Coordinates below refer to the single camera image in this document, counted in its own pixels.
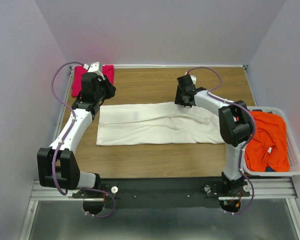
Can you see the folded pink t shirt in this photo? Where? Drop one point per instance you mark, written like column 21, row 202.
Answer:
column 107, row 70

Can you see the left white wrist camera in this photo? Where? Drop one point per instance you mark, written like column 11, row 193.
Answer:
column 94, row 67

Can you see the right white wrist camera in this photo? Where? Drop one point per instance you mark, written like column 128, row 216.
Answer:
column 193, row 79

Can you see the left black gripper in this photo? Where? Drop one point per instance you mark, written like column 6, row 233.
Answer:
column 109, row 88

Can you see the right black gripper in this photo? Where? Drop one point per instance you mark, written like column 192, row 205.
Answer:
column 179, row 94

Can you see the white plastic basket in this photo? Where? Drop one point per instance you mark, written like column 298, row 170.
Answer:
column 292, row 150

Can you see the white t shirt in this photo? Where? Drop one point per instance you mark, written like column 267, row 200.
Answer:
column 156, row 123

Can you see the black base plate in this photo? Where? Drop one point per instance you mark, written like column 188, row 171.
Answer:
column 146, row 193

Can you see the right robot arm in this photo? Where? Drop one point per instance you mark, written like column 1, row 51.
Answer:
column 236, row 126

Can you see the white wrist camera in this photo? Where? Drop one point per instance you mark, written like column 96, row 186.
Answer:
column 94, row 67
column 193, row 79

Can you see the orange t shirt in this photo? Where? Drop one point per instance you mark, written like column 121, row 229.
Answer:
column 268, row 148

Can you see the aluminium frame rail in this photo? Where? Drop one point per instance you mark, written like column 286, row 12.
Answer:
column 39, row 193

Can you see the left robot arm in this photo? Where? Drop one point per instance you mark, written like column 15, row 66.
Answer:
column 57, row 164

